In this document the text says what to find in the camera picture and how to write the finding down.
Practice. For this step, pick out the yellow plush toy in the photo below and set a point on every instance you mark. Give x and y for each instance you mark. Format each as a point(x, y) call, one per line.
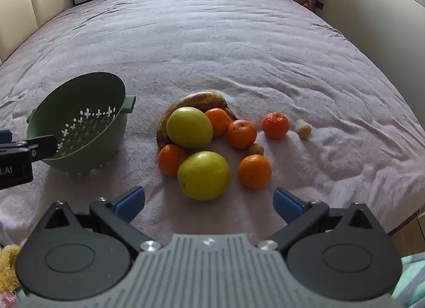
point(8, 266)

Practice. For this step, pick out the small tan longan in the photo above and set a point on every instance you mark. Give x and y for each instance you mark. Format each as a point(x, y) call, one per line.
point(304, 130)

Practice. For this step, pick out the rough-skinned orange mandarin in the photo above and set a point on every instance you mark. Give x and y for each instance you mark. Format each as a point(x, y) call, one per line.
point(275, 125)

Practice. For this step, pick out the teal patterned blanket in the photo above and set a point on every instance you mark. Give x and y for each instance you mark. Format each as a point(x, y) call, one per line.
point(411, 281)

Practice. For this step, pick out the lilac bed blanket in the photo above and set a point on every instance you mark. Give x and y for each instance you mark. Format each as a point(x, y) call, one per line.
point(212, 45)

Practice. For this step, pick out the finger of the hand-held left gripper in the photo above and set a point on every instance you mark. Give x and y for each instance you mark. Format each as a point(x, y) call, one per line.
point(43, 148)
point(5, 136)

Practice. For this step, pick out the overripe brown-spotted banana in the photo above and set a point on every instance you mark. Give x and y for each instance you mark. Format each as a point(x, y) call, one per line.
point(192, 98)

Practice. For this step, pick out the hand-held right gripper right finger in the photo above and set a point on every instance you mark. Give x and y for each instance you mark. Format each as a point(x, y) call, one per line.
point(285, 205)

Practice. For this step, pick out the small black object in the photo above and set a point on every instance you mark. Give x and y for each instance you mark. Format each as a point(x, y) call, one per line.
point(319, 5)

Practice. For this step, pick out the yellow lemon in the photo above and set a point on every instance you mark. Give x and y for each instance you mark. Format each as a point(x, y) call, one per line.
point(255, 149)

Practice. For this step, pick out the green plastic colander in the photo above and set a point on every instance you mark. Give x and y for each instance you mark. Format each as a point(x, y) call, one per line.
point(83, 102)

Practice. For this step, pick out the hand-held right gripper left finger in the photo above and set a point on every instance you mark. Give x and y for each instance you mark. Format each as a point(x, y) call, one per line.
point(129, 203)

